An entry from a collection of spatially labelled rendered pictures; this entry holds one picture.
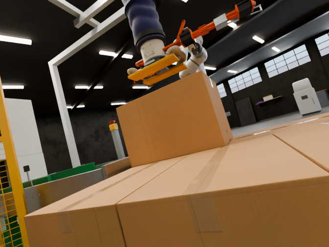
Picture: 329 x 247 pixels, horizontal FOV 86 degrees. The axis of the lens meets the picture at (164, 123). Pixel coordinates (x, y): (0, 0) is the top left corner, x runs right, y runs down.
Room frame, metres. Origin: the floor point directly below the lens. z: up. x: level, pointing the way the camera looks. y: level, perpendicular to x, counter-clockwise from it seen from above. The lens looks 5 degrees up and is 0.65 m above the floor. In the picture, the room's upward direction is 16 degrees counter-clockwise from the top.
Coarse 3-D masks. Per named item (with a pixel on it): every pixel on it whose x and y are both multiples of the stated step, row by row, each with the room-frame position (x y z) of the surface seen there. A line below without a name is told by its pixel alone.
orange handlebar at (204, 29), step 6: (234, 12) 0.94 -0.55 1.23; (228, 18) 0.98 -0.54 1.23; (210, 24) 0.99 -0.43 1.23; (198, 30) 1.02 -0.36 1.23; (204, 30) 1.02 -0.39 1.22; (210, 30) 1.04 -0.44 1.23; (198, 36) 1.07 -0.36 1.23; (174, 42) 1.09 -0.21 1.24; (168, 48) 1.11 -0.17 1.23; (138, 66) 1.25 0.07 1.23
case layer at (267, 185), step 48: (240, 144) 0.77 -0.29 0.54; (288, 144) 0.52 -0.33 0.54; (96, 192) 0.62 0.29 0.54; (144, 192) 0.44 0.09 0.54; (192, 192) 0.34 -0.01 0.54; (240, 192) 0.30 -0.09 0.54; (288, 192) 0.27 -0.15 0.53; (48, 240) 0.53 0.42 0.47; (96, 240) 0.45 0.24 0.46; (144, 240) 0.39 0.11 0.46; (192, 240) 0.35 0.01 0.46; (240, 240) 0.31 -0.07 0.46; (288, 240) 0.28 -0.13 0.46
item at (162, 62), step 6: (162, 60) 1.01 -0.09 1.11; (168, 60) 1.02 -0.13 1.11; (174, 60) 1.05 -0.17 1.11; (150, 66) 1.05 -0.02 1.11; (156, 66) 1.06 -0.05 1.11; (162, 66) 1.08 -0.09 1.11; (138, 72) 1.09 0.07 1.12; (144, 72) 1.09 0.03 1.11; (150, 72) 1.12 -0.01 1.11; (132, 78) 1.14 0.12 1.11; (138, 78) 1.17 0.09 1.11
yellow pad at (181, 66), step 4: (180, 64) 1.17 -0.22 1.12; (184, 64) 1.17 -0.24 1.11; (172, 68) 1.19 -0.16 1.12; (176, 68) 1.18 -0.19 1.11; (180, 68) 1.20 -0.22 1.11; (184, 68) 1.22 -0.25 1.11; (164, 72) 1.22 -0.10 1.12; (168, 72) 1.21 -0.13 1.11; (172, 72) 1.23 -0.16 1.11; (176, 72) 1.26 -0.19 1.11; (152, 76) 1.27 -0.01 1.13; (156, 76) 1.25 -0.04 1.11; (160, 76) 1.25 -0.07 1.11; (164, 76) 1.28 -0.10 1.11; (168, 76) 1.30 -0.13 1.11; (144, 80) 1.29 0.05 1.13; (148, 80) 1.27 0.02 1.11; (152, 80) 1.29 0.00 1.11; (156, 80) 1.31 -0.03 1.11; (160, 80) 1.34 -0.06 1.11; (148, 84) 1.35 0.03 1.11
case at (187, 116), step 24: (144, 96) 1.03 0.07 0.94; (168, 96) 0.96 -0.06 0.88; (192, 96) 0.91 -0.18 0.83; (216, 96) 1.08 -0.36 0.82; (120, 120) 1.13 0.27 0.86; (144, 120) 1.05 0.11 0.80; (168, 120) 0.98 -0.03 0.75; (192, 120) 0.92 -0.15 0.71; (216, 120) 0.87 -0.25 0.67; (144, 144) 1.07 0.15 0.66; (168, 144) 1.00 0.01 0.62; (192, 144) 0.94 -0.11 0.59; (216, 144) 0.89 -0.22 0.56
